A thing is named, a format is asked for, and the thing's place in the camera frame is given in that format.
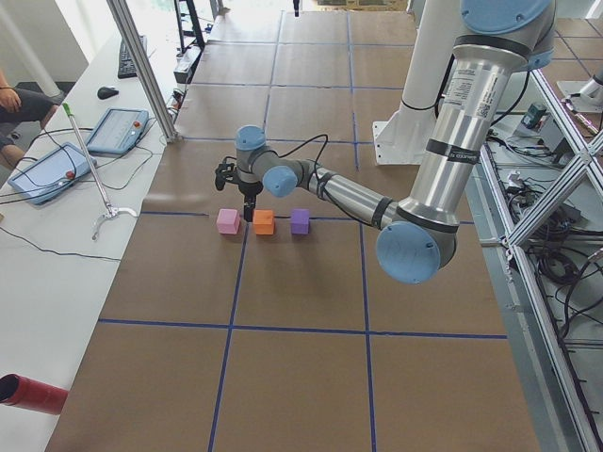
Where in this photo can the green power supply box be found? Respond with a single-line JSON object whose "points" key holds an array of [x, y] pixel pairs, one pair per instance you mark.
{"points": [[534, 115]]}

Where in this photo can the person in yellow shirt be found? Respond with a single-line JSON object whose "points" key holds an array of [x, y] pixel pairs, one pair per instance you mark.
{"points": [[21, 105]]}

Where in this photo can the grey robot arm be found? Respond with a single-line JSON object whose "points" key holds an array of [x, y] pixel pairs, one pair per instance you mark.
{"points": [[418, 234]]}

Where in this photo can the black keyboard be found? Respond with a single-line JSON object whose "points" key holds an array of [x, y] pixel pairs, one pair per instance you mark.
{"points": [[126, 65]]}

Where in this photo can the purple foam cube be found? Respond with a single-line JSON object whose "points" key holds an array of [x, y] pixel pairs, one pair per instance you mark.
{"points": [[300, 221]]}

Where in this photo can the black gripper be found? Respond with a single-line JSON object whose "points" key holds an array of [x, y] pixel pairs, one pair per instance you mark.
{"points": [[250, 189]]}

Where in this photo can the silver reacher grabber tool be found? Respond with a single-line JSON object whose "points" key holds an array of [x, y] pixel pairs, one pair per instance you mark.
{"points": [[111, 211]]}

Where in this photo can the grey teach pendant far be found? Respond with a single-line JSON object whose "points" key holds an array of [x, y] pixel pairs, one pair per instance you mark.
{"points": [[117, 132]]}

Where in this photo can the aluminium side frame rail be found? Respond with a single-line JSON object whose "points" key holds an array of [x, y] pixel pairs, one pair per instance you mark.
{"points": [[536, 197]]}

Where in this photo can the pink foam cube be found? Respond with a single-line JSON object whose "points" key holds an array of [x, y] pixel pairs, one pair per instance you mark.
{"points": [[228, 221]]}

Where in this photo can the grey teach pendant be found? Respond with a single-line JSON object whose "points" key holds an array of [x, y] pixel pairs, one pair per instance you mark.
{"points": [[51, 175], [117, 132]]}

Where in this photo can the red cylinder tube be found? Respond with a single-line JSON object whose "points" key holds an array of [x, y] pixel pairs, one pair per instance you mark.
{"points": [[29, 394]]}

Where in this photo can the grey teach pendant near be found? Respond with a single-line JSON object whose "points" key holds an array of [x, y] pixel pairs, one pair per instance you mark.
{"points": [[51, 175]]}

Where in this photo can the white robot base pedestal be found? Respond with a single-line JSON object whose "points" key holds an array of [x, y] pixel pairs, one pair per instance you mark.
{"points": [[402, 139]]}

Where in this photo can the orange foam cube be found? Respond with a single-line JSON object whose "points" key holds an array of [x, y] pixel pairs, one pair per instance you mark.
{"points": [[263, 222]]}

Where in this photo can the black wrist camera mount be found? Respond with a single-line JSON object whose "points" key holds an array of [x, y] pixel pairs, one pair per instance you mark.
{"points": [[226, 173]]}

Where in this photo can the grey aluminium frame post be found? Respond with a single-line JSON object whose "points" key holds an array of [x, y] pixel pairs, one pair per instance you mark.
{"points": [[126, 25]]}

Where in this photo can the black computer mouse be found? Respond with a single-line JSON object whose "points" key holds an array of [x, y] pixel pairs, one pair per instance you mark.
{"points": [[104, 92]]}

